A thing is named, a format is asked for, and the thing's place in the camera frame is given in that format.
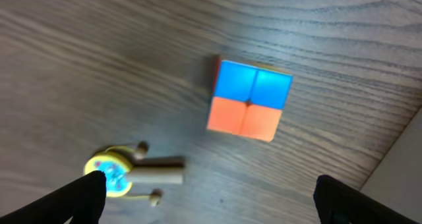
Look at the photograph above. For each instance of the multicolour puzzle cube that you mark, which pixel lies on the multicolour puzzle cube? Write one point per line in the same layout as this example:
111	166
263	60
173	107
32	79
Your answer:
247	99

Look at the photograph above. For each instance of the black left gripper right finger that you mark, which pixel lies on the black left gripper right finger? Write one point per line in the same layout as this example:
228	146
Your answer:
337	203

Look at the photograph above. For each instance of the white box with pink interior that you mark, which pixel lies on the white box with pink interior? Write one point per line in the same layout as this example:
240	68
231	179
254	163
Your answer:
396	181

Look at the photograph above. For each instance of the small rattle drum toy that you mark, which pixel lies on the small rattle drum toy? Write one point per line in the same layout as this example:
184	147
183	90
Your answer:
124	166

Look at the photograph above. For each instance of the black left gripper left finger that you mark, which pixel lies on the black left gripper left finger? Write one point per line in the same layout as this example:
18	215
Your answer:
81	201

